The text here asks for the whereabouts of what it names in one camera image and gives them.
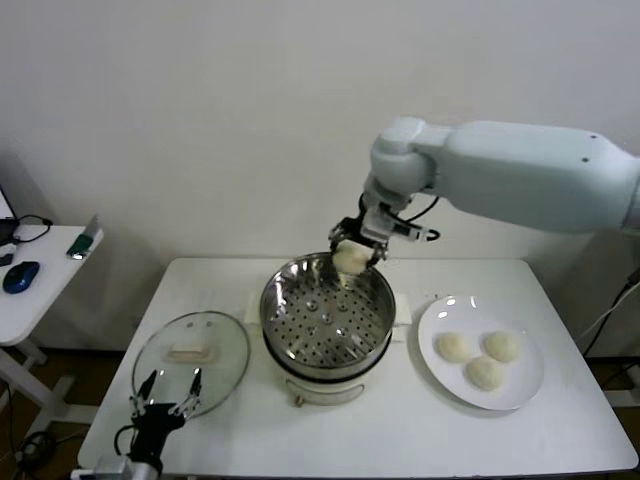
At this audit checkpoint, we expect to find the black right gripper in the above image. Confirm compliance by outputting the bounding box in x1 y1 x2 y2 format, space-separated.
329 214 390 271

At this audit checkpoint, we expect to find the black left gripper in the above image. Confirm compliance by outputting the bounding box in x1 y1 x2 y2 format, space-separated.
128 368 203 462

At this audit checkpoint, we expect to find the white steamed baozi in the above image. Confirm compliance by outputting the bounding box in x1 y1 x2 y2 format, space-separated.
465 356 506 392
332 239 374 275
433 331 474 362
482 329 522 363

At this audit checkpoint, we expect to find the glass lid with cream handle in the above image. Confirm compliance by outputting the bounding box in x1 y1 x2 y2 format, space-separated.
131 310 251 420

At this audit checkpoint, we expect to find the perforated steel steamer basket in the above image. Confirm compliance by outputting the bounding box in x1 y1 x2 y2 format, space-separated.
258 252 397 369

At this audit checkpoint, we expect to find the white side table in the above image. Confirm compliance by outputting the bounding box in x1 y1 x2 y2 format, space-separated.
0 224 105 426

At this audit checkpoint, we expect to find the cream electric cooker pot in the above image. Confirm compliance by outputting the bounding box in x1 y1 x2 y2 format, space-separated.
243 292 414 409

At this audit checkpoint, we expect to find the white round plate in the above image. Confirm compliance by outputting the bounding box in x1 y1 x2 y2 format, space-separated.
417 294 545 412

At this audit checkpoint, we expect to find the blue computer mouse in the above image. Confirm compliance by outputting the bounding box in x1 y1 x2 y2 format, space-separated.
2 260 40 295

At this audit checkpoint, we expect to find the laptop computer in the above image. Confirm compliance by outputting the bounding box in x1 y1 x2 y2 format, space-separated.
0 185 19 246

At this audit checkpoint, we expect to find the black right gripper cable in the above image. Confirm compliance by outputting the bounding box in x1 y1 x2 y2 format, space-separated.
399 194 441 244

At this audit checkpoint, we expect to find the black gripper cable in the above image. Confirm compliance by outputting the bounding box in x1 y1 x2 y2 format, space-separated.
399 194 441 244
115 423 139 459

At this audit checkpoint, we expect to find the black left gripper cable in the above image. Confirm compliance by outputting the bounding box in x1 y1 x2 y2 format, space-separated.
115 423 139 459

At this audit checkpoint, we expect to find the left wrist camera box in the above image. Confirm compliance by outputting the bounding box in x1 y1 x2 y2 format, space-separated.
69 457 132 480

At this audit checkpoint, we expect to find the black floor cable bundle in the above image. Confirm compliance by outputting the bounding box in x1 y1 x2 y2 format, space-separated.
14 429 61 474

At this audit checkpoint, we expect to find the green handled tool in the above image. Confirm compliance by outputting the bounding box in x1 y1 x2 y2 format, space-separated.
66 214 100 261

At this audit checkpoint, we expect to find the thin black desk cable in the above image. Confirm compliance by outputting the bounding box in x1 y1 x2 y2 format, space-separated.
9 214 54 246

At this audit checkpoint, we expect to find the white wall cable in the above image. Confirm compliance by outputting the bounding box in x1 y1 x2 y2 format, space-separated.
579 277 640 346

